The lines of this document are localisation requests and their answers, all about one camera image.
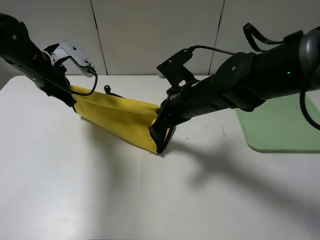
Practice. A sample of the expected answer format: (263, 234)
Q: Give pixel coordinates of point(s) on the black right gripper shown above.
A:
(168, 116)

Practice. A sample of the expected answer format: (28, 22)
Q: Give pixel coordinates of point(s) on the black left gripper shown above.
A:
(53, 82)

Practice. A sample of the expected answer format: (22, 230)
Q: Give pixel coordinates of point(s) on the yellow towel with black trim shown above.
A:
(126, 118)

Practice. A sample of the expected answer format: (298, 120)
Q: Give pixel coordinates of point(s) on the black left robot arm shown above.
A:
(17, 49)

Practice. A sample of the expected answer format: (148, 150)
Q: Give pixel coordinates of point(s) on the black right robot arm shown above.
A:
(244, 81)

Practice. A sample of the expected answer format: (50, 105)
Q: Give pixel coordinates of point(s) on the light green plastic tray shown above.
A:
(279, 126)

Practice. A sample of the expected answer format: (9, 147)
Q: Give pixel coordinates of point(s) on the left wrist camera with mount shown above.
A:
(60, 52)

